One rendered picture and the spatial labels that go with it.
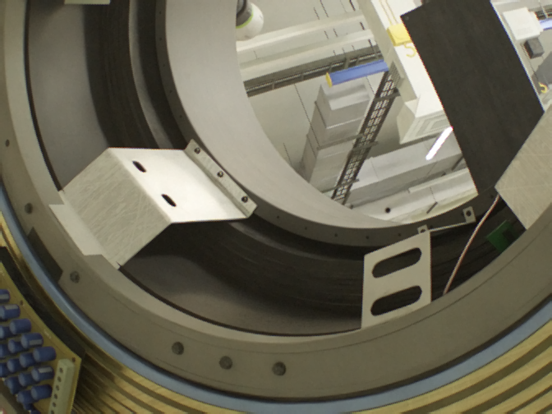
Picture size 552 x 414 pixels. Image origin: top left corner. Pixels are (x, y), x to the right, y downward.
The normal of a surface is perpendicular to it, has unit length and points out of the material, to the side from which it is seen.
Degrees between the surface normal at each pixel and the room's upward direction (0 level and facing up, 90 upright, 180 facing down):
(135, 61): 100
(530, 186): 61
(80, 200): 75
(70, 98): 94
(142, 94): 91
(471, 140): 90
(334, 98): 90
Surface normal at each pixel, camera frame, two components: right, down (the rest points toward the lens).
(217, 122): 0.68, -0.56
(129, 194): -0.20, -0.43
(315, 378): -0.58, 0.00
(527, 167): -0.83, -0.35
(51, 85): 0.78, -0.30
